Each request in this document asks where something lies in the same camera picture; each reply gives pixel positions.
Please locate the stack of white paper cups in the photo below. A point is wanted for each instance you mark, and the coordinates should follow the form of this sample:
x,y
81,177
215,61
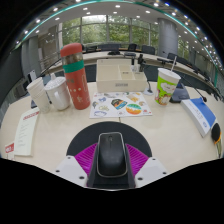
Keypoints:
x,y
38,95

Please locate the round ceiling lights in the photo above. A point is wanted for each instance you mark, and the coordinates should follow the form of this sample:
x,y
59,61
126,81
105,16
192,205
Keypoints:
x,y
117,6

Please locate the colourful sticker sheet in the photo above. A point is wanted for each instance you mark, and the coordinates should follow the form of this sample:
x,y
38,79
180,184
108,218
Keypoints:
x,y
120,106

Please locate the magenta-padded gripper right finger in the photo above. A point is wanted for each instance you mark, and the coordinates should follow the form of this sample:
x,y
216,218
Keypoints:
x,y
151,170

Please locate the white compartment tray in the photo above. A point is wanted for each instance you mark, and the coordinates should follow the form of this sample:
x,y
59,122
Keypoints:
x,y
116,81

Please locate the red bottle with green band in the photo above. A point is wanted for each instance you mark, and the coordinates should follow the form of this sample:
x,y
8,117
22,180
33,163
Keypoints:
x,y
76,80

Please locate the green printed paper cup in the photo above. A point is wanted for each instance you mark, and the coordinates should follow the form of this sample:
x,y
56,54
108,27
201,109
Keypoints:
x,y
165,88

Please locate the blue and white book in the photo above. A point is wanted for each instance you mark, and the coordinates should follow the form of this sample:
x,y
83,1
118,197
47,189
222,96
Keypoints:
x,y
201,115

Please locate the red and white card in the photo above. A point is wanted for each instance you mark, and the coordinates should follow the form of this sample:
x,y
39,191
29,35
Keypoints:
x,y
9,150

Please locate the black round orange-edged object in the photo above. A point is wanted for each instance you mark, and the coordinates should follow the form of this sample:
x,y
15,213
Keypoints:
x,y
216,133

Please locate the white paper sheet red header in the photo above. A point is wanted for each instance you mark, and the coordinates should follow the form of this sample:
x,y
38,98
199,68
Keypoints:
x,y
26,131

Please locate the white lidded mug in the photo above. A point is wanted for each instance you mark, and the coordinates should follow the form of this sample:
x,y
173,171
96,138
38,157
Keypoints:
x,y
58,93

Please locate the black computer mouse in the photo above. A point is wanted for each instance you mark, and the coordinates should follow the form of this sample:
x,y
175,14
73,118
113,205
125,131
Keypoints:
x,y
112,155

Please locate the dark office chairs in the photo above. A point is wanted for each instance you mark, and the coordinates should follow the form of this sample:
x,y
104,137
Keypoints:
x,y
148,50

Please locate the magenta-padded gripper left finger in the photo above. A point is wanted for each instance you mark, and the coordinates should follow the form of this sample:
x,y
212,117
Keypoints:
x,y
68,168

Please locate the white drinking straw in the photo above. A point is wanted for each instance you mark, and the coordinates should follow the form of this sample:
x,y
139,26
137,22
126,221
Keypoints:
x,y
173,63

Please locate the black conference microphone unit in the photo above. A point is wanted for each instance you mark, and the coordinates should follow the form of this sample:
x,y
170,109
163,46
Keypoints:
x,y
180,94

